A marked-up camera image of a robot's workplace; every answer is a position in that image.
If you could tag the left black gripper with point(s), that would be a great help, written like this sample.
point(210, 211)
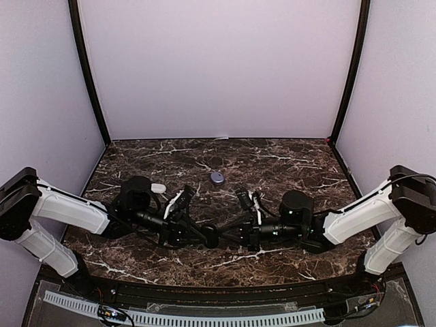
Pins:
point(174, 228)

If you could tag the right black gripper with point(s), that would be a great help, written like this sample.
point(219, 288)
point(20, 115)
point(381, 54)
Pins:
point(253, 241)

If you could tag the black earbud charging case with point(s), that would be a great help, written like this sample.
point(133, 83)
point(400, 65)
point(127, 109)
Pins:
point(211, 235)

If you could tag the white earbud charging case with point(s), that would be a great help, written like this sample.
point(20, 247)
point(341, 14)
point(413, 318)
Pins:
point(158, 188)

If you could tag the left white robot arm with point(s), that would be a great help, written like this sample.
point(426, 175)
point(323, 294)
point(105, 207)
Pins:
point(25, 198)

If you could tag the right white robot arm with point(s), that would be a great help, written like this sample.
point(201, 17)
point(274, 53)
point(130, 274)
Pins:
point(405, 197)

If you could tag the purple round charging case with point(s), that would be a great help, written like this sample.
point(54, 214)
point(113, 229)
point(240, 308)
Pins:
point(217, 178)

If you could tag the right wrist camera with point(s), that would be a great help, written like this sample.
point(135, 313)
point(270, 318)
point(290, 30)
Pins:
point(249, 203)

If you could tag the white slotted cable duct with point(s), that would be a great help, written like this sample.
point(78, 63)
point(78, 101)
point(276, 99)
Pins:
point(135, 317)

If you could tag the left black frame post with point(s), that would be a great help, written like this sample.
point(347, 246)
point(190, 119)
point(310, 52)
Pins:
point(86, 70)

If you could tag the black frame post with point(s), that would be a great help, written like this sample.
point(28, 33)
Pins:
point(86, 70)
point(361, 30)

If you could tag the right black frame post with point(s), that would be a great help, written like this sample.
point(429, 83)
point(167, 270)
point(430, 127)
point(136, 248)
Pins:
point(361, 30)

